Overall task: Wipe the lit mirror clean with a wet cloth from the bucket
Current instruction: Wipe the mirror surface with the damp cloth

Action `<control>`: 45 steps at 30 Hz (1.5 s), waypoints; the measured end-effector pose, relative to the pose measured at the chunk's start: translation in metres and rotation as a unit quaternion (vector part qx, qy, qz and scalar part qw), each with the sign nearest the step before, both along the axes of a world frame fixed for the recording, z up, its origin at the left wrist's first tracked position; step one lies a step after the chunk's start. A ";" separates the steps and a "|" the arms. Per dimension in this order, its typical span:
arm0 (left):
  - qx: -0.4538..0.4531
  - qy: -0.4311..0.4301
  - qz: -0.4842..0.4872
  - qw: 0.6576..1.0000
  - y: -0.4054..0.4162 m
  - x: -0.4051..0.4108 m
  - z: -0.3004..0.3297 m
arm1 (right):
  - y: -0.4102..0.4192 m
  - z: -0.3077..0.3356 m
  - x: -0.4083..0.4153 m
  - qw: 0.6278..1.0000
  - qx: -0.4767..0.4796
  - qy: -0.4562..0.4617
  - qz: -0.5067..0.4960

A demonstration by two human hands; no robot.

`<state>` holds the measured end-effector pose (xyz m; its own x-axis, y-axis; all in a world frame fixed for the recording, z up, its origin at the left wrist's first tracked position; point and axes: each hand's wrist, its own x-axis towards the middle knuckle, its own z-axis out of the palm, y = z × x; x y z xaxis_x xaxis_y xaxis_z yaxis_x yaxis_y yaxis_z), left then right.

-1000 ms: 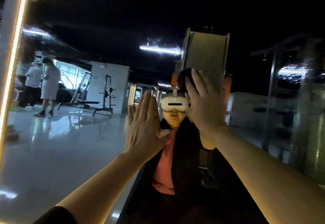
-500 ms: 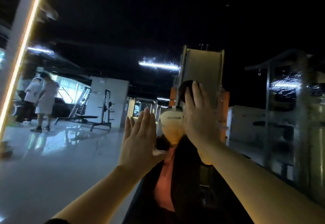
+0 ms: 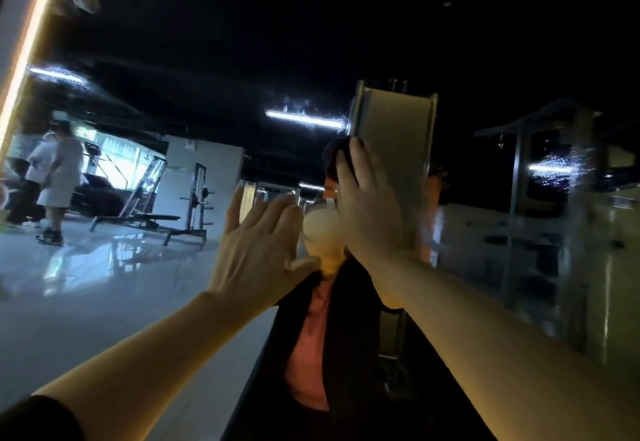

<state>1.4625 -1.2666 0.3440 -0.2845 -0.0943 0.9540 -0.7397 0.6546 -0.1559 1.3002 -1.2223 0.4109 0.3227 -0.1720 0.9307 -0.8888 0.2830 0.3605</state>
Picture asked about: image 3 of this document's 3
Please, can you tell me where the person's right hand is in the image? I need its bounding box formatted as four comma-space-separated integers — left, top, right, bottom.
334, 136, 413, 275

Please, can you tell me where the dark brown cleaning cloth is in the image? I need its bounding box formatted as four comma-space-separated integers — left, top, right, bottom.
321, 134, 353, 185

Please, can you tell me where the person's right forearm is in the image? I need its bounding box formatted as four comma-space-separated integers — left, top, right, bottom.
372, 248, 640, 441

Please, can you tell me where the person's left forearm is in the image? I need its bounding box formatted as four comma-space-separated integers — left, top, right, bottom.
33, 290, 266, 441

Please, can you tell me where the large wall mirror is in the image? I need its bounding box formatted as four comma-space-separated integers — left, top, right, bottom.
0, 0, 640, 441

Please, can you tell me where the person's left hand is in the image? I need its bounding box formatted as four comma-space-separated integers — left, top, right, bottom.
207, 186, 322, 319

